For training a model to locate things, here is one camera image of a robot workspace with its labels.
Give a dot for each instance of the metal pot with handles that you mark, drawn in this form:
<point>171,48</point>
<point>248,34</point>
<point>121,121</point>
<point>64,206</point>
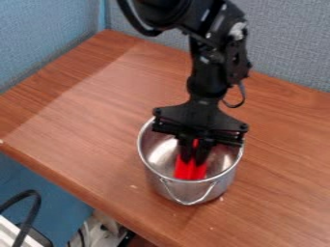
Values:
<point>157,151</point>

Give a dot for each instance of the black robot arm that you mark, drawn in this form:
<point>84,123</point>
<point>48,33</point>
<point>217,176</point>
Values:
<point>215,26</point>

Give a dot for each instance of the red rectangular block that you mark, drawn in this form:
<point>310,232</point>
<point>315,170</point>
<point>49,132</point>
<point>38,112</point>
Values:
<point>187,170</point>

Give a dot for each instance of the white striped bag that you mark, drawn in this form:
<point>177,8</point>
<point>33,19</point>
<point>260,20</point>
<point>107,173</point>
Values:
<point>9,230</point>

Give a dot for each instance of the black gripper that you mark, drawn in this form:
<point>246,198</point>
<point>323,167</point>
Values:
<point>197,119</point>

